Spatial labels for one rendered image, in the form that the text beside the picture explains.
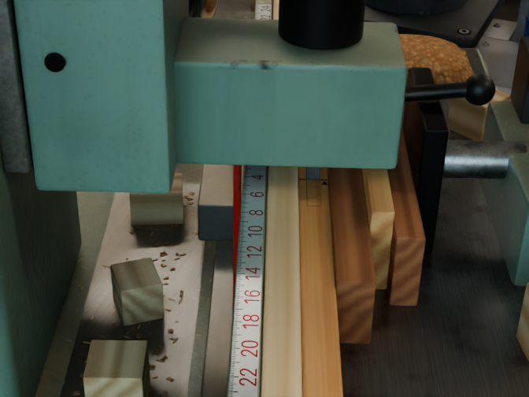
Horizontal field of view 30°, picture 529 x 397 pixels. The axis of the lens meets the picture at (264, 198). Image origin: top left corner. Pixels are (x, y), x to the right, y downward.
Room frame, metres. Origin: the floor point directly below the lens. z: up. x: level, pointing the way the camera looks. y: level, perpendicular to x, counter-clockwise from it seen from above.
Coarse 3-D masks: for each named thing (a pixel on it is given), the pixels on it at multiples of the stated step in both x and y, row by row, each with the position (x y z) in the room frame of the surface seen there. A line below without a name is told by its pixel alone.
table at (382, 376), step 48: (480, 192) 0.60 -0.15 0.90; (480, 240) 0.54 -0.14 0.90; (432, 288) 0.49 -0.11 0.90; (480, 288) 0.49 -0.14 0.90; (384, 336) 0.44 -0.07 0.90; (432, 336) 0.44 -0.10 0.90; (480, 336) 0.44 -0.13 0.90; (384, 384) 0.40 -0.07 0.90; (432, 384) 0.40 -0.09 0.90; (480, 384) 0.40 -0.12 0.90; (528, 384) 0.40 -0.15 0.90
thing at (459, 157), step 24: (408, 120) 0.58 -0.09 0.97; (432, 120) 0.53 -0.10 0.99; (408, 144) 0.57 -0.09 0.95; (432, 144) 0.52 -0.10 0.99; (456, 144) 0.56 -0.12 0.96; (480, 144) 0.56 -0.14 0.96; (504, 144) 0.56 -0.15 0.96; (432, 168) 0.52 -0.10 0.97; (456, 168) 0.55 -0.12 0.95; (480, 168) 0.55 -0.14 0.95; (504, 168) 0.55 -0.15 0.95; (432, 192) 0.52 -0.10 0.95; (432, 216) 0.52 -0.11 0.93; (432, 240) 0.52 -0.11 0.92
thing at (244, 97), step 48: (192, 48) 0.54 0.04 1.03; (240, 48) 0.54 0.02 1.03; (288, 48) 0.54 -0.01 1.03; (384, 48) 0.55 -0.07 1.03; (192, 96) 0.52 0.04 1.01; (240, 96) 0.52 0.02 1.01; (288, 96) 0.52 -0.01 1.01; (336, 96) 0.52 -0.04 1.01; (384, 96) 0.52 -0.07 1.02; (192, 144) 0.52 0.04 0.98; (240, 144) 0.52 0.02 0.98; (288, 144) 0.52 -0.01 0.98; (336, 144) 0.52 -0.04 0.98; (384, 144) 0.52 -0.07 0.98
